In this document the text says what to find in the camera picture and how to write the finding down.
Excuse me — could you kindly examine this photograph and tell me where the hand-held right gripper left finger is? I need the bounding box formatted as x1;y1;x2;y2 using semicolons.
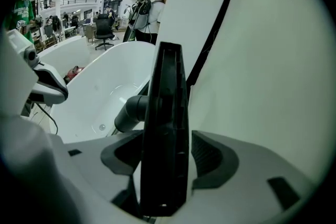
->
57;130;158;224

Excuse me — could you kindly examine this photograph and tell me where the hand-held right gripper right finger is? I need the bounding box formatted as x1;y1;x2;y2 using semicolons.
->
170;130;316;224

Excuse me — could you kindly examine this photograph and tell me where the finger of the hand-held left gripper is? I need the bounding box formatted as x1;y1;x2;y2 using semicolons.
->
28;62;69;105

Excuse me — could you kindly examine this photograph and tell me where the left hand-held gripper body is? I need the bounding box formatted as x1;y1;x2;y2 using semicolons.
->
0;28;40;116

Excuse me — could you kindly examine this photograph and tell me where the red and teal vacuum cleaner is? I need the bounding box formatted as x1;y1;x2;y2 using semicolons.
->
64;65;85;84

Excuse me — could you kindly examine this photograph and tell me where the white bathtub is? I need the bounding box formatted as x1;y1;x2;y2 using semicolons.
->
49;41;158;144

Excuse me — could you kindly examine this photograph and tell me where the black office chair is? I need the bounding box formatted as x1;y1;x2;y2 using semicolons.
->
93;13;116;51

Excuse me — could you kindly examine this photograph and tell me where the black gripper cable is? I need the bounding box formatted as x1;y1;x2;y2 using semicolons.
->
36;102;59;135

